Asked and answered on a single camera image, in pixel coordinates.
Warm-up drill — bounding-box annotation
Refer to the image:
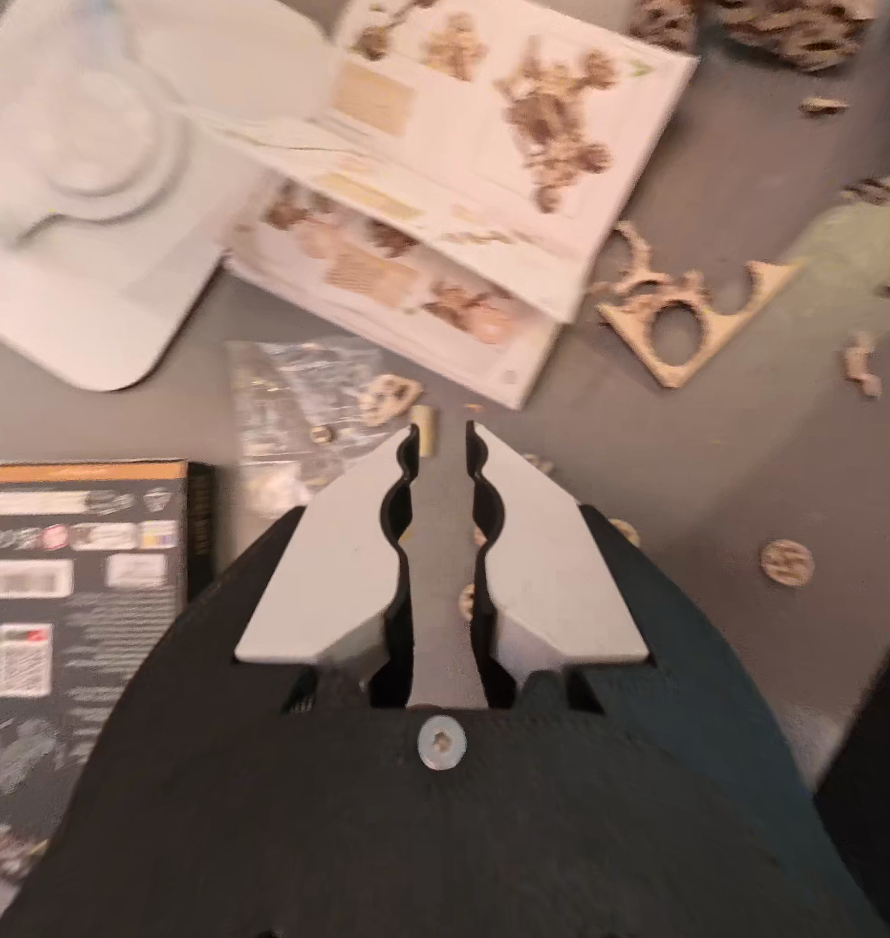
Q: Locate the clear plastic bag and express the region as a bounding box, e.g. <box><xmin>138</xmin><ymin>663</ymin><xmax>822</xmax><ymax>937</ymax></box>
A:
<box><xmin>225</xmin><ymin>339</ymin><xmax>409</xmax><ymax>514</ymax></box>

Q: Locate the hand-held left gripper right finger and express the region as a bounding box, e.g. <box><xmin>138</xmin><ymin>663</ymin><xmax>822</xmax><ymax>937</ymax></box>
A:
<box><xmin>465</xmin><ymin>420</ymin><xmax>651</xmax><ymax>703</ymax></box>

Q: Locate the zigzag wooden piece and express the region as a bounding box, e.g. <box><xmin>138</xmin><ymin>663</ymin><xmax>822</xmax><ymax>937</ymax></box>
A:
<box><xmin>844</xmin><ymin>331</ymin><xmax>884</xmax><ymax>400</ymax></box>

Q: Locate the white tablet stand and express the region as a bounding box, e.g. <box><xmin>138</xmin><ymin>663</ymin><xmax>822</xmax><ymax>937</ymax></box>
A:
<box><xmin>0</xmin><ymin>0</ymin><xmax>336</xmax><ymax>393</ymax></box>

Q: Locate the black model kit box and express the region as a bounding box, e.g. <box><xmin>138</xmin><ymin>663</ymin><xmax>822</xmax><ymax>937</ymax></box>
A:
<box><xmin>0</xmin><ymin>458</ymin><xmax>217</xmax><ymax>880</ymax></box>

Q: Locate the slotted oval wooden plate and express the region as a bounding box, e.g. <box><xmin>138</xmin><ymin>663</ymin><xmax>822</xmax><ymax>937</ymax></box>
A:
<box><xmin>357</xmin><ymin>374</ymin><xmax>424</xmax><ymax>426</ymax></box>

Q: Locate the instruction booklet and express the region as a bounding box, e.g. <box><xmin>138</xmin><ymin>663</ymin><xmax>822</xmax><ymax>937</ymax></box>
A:
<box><xmin>225</xmin><ymin>0</ymin><xmax>698</xmax><ymax>410</ymax></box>

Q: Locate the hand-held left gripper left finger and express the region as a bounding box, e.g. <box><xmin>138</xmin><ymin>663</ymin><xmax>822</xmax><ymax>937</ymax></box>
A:
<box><xmin>234</xmin><ymin>423</ymin><xmax>422</xmax><ymax>708</ymax></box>

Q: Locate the wooden model buggy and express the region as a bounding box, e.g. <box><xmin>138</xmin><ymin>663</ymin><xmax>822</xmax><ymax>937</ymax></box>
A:
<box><xmin>628</xmin><ymin>0</ymin><xmax>878</xmax><ymax>70</ymax></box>

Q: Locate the wooden parts sheet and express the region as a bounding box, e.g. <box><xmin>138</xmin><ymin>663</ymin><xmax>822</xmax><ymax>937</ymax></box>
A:
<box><xmin>590</xmin><ymin>220</ymin><xmax>801</xmax><ymax>389</ymax></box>

